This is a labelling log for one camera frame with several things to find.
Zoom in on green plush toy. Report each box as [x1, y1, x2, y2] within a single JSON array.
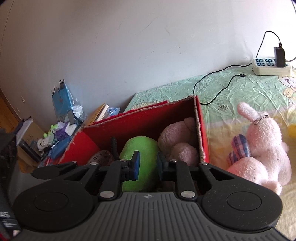
[[119, 136, 159, 192]]

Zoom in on blue plastic bag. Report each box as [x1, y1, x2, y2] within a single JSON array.
[[52, 79, 75, 118]]

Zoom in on white power strip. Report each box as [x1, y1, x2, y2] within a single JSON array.
[[252, 58, 293, 76]]

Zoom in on pink bunny plush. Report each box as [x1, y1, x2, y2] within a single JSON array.
[[237, 102, 292, 186]]

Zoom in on red cardboard box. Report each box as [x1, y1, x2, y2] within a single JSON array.
[[59, 95, 210, 166]]

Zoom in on black power adapter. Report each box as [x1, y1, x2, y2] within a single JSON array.
[[274, 43, 286, 68]]

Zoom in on wooden door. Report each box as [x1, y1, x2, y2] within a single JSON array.
[[0, 90, 21, 133]]

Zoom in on yellow tiger plush red shirt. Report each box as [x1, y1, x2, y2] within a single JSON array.
[[288, 123, 296, 138]]

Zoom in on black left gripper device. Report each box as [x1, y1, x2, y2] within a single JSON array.
[[1, 128, 20, 240]]

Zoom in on brown teddy bear plush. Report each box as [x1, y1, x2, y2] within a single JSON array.
[[158, 117, 199, 166]]

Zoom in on small green frog toy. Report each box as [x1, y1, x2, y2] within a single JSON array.
[[43, 124, 59, 138]]

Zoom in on white bunny plush plaid ears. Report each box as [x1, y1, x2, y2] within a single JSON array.
[[226, 134, 284, 196]]

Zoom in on cartoon bear bed sheet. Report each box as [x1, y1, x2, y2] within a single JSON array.
[[123, 67, 296, 239]]

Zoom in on grey power strip cord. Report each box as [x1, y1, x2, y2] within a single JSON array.
[[285, 0, 296, 63]]

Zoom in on black charging cable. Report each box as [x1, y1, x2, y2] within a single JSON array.
[[193, 30, 284, 106]]

